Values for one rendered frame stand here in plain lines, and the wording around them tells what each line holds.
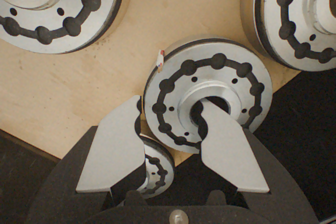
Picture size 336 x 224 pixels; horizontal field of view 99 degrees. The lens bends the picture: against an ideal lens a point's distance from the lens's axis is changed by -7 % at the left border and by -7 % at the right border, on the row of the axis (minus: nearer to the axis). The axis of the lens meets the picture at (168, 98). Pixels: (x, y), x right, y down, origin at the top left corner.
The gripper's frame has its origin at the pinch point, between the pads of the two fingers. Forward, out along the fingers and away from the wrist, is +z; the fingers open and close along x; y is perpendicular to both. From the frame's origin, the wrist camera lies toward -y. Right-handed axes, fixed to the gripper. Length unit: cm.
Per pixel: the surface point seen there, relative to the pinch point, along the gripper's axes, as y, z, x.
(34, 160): 9.3, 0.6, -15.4
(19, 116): 3.9, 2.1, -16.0
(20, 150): 8.1, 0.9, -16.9
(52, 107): 2.6, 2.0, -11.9
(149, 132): 4.2, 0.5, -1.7
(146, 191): 12.1, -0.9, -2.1
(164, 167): 7.3, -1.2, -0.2
